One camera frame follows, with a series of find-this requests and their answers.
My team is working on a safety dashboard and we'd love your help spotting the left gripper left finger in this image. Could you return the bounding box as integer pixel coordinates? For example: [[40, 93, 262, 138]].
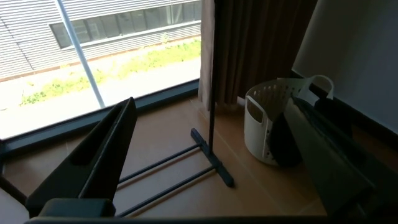
[[25, 96, 138, 218]]

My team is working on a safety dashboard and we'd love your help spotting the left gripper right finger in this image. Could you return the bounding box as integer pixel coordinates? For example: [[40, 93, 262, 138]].
[[283, 95, 398, 218]]

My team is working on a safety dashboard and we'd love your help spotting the heap of clothes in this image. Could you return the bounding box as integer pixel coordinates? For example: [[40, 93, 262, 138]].
[[269, 111, 303, 168]]

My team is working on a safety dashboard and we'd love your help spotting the white laundry basket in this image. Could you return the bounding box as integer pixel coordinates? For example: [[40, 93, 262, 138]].
[[243, 74, 335, 166]]

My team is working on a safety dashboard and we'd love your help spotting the black clothes rack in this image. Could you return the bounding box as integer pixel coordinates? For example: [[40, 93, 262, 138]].
[[0, 0, 235, 218]]

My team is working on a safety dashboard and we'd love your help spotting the brown curtain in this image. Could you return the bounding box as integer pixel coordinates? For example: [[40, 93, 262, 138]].
[[198, 0, 318, 111]]

